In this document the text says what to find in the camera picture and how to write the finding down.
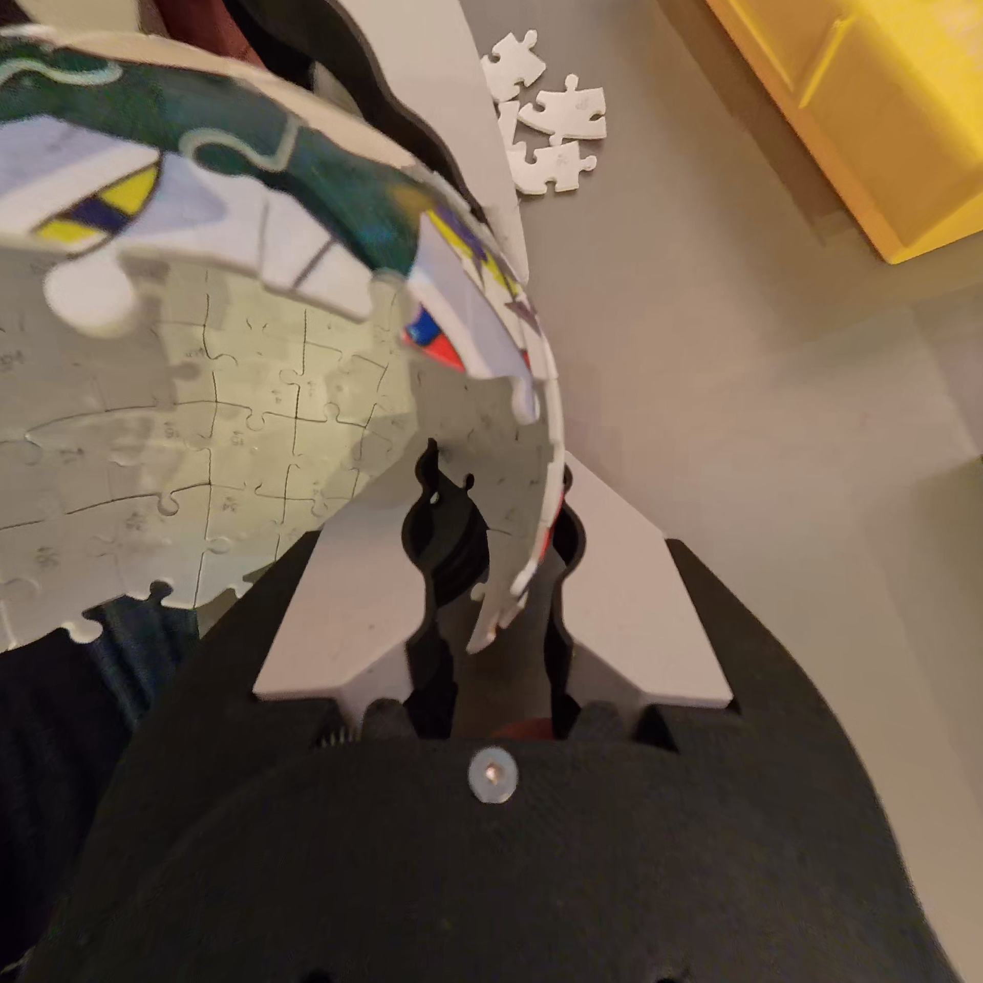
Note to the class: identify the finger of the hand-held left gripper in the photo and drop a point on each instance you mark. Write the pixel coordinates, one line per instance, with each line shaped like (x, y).
(445, 77)

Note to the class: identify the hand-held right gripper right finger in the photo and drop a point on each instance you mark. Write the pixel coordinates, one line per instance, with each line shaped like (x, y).
(645, 622)

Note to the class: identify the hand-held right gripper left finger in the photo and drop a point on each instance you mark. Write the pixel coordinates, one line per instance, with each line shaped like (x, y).
(345, 614)

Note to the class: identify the black ball stand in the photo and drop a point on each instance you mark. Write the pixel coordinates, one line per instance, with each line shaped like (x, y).
(457, 553)

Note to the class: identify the colourful puzzle ball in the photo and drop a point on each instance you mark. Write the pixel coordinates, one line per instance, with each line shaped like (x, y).
(192, 422)

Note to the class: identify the small pile of puzzle pieces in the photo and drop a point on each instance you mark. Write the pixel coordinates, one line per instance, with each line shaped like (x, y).
(560, 115)

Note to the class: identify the person's dark shirt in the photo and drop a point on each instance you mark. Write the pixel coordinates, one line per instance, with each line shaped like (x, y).
(46, 768)

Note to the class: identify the yellow plastic tray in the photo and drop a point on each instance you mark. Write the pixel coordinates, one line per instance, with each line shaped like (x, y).
(883, 115)

